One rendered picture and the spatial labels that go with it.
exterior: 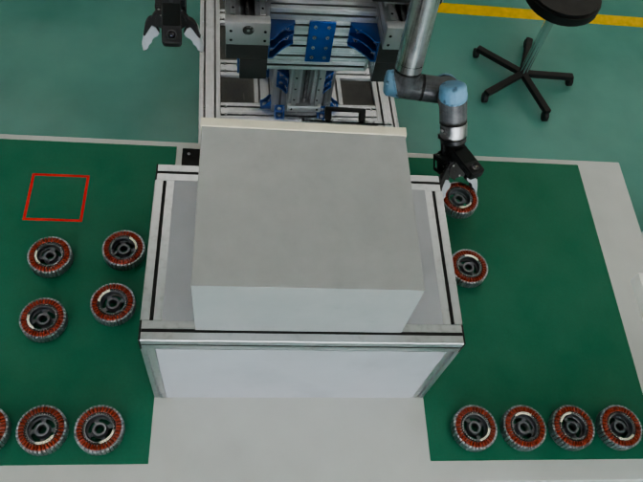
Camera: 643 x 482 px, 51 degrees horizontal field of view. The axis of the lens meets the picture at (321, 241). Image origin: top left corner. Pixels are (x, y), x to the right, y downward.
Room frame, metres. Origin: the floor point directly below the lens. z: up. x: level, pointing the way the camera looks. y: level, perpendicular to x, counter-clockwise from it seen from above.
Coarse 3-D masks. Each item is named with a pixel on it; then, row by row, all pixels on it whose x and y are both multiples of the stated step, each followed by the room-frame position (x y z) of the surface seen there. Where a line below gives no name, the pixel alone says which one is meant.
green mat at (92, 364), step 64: (0, 192) 0.93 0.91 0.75; (64, 192) 0.98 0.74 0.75; (128, 192) 1.03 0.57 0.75; (0, 256) 0.74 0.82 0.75; (0, 320) 0.57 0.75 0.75; (128, 320) 0.65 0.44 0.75; (0, 384) 0.41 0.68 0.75; (64, 384) 0.45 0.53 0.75; (128, 384) 0.49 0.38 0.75; (64, 448) 0.31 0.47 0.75; (128, 448) 0.34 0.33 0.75
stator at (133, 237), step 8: (128, 232) 0.88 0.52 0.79; (112, 240) 0.85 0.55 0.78; (120, 240) 0.86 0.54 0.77; (128, 240) 0.87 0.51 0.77; (136, 240) 0.86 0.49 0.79; (104, 248) 0.82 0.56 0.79; (112, 248) 0.83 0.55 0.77; (120, 248) 0.83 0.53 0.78; (128, 248) 0.84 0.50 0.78; (136, 248) 0.84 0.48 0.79; (144, 248) 0.85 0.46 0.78; (104, 256) 0.80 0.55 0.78; (112, 256) 0.80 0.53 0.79; (120, 256) 0.82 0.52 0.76; (128, 256) 0.81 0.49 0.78; (136, 256) 0.82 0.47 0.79; (112, 264) 0.78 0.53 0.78; (120, 264) 0.79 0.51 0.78; (128, 264) 0.79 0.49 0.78; (136, 264) 0.80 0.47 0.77
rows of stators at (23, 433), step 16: (0, 416) 0.34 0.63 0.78; (32, 416) 0.35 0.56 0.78; (48, 416) 0.36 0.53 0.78; (64, 416) 0.37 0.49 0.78; (80, 416) 0.38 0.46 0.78; (96, 416) 0.39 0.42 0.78; (112, 416) 0.39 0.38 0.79; (0, 432) 0.30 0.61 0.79; (16, 432) 0.31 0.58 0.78; (32, 432) 0.32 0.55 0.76; (48, 432) 0.33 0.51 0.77; (64, 432) 0.34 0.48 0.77; (80, 432) 0.34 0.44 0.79; (96, 432) 0.35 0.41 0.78; (112, 432) 0.36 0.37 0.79; (0, 448) 0.27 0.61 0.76; (32, 448) 0.28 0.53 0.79; (48, 448) 0.29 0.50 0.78; (80, 448) 0.31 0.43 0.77; (96, 448) 0.32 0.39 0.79; (112, 448) 0.33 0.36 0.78
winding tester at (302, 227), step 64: (256, 128) 0.90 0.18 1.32; (320, 128) 0.94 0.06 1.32; (384, 128) 0.98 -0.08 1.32; (256, 192) 0.75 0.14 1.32; (320, 192) 0.78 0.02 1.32; (384, 192) 0.82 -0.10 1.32; (256, 256) 0.61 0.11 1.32; (320, 256) 0.64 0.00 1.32; (384, 256) 0.67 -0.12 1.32; (256, 320) 0.55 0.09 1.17; (320, 320) 0.58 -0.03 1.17; (384, 320) 0.61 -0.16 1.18
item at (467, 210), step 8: (456, 184) 1.26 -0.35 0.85; (464, 184) 1.27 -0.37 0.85; (448, 192) 1.22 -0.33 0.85; (456, 192) 1.24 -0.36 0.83; (464, 192) 1.24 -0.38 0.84; (472, 192) 1.24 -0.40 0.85; (448, 200) 1.19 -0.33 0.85; (464, 200) 1.21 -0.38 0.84; (472, 200) 1.21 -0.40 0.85; (448, 208) 1.17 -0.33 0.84; (456, 208) 1.17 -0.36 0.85; (464, 208) 1.18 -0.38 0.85; (472, 208) 1.18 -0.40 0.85; (456, 216) 1.16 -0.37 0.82; (464, 216) 1.16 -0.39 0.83
